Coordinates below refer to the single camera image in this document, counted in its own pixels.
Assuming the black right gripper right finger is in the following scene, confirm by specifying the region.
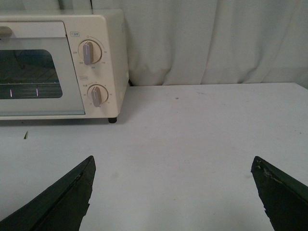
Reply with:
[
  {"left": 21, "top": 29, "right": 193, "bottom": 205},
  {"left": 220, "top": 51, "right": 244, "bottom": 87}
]
[{"left": 251, "top": 156, "right": 308, "bottom": 231}]

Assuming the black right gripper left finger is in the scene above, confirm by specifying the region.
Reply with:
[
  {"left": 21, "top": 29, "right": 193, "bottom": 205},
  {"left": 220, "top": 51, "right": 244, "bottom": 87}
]
[{"left": 0, "top": 155, "right": 96, "bottom": 231}]

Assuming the glass oven door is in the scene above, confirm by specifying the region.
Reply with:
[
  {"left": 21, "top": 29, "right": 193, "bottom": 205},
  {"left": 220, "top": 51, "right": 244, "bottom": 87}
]
[{"left": 0, "top": 21, "right": 85, "bottom": 116}]

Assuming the beige oven door handle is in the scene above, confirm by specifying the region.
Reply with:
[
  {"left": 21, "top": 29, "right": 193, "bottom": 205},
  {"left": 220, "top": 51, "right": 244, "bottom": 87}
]
[{"left": 0, "top": 26, "right": 13, "bottom": 39}]

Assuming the black oven foot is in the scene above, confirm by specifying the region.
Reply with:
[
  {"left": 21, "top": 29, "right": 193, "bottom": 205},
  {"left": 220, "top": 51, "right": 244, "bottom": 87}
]
[{"left": 108, "top": 117, "right": 117, "bottom": 124}]

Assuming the cream toaster oven body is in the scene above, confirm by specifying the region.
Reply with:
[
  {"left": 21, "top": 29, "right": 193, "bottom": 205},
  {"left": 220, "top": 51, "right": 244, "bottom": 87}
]
[{"left": 0, "top": 9, "right": 128, "bottom": 120}]

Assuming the lower timer knob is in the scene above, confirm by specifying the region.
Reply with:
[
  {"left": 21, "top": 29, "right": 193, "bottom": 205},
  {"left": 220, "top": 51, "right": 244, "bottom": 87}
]
[{"left": 88, "top": 85, "right": 108, "bottom": 107}]

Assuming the upper temperature knob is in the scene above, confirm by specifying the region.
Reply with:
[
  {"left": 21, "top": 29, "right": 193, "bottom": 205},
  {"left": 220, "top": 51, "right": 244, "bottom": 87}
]
[{"left": 78, "top": 40, "right": 102, "bottom": 65}]

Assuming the white curtain backdrop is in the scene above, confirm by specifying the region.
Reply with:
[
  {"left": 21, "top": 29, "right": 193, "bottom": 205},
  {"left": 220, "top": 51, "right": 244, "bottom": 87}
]
[{"left": 0, "top": 0, "right": 308, "bottom": 87}]

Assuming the wire oven rack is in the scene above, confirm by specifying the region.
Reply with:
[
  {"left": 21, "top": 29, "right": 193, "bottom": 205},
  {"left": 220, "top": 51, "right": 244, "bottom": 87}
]
[{"left": 0, "top": 82, "right": 63, "bottom": 99}]

